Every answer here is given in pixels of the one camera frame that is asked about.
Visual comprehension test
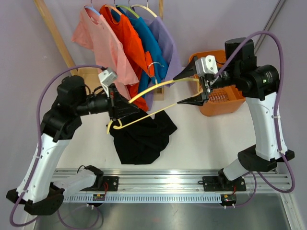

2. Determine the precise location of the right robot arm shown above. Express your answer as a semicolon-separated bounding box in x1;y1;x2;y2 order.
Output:
175;37;295;191

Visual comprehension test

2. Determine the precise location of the white slotted cable duct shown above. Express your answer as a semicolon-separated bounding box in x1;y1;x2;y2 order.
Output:
64;193;222;204

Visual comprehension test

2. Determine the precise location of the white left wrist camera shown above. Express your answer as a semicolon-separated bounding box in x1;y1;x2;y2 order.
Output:
98;68;118;97

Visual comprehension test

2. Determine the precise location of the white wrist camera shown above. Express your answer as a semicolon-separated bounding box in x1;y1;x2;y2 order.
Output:
195;55;218;77
98;68;118;97

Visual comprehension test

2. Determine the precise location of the orange t shirt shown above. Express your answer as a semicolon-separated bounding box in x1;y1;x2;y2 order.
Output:
99;4;152;100

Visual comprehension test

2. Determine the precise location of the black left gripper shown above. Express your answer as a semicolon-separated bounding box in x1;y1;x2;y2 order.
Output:
74;83;139;121

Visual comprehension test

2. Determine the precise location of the wooden clothes rack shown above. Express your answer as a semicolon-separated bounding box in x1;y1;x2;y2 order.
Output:
33;0;166;101

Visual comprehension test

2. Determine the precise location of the aluminium mounting rail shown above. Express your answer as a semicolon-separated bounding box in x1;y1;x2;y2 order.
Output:
52;168;291;194

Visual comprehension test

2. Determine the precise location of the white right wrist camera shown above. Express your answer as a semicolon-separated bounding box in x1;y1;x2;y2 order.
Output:
195;55;218;77

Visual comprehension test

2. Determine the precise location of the light blue hanger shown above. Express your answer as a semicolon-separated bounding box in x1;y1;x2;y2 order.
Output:
84;0;100;16

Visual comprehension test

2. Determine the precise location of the cream hanger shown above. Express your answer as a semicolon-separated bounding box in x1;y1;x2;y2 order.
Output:
131;0;158;18

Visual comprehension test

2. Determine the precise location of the pink t shirt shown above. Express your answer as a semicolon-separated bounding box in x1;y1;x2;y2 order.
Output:
71;8;139;100

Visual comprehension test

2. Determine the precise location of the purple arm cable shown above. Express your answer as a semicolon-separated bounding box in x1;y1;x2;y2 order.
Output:
196;31;296;209
9;64;106;228

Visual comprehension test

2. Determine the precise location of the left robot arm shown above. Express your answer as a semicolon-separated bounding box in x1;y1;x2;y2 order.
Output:
6;75;139;216

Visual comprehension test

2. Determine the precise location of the lavender t shirt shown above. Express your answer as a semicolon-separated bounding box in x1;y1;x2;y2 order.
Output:
132;6;183;111

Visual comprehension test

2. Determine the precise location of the yellow hanger with metal hook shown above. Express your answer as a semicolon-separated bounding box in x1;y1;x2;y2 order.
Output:
106;61;204;135

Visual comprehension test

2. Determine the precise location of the blue t shirt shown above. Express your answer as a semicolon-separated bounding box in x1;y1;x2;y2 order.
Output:
116;5;168;92

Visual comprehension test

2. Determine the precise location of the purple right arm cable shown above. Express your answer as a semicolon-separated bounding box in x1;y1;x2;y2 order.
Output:
196;31;296;209

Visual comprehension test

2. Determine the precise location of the black t shirt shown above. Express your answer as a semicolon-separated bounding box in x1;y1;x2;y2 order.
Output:
109;110;177;165

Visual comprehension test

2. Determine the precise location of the green hanger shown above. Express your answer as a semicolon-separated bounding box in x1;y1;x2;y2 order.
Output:
115;4;140;19

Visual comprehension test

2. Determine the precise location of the orange plastic basket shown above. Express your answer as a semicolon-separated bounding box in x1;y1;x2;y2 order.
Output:
189;50;245;116

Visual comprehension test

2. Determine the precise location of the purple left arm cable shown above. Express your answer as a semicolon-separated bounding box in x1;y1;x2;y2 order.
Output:
9;64;106;228

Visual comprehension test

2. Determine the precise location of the peach hanger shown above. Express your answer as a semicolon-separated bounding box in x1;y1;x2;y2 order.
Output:
102;4;122;15

